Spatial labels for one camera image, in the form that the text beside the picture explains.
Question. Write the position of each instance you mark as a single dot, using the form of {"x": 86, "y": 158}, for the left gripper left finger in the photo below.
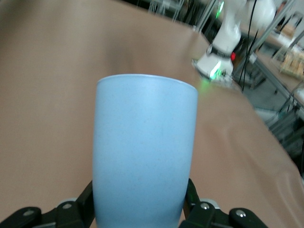
{"x": 66, "y": 213}

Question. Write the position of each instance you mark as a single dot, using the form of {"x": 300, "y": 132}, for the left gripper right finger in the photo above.
{"x": 209, "y": 216}

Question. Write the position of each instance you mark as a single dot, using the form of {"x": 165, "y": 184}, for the light blue cup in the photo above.
{"x": 145, "y": 142}

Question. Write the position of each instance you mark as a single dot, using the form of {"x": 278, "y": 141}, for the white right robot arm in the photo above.
{"x": 226, "y": 33}

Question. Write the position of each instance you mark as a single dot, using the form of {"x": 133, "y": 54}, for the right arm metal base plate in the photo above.
{"x": 202, "y": 71}

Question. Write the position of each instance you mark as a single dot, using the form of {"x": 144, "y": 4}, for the aluminium frame workbench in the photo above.
{"x": 285, "y": 59}

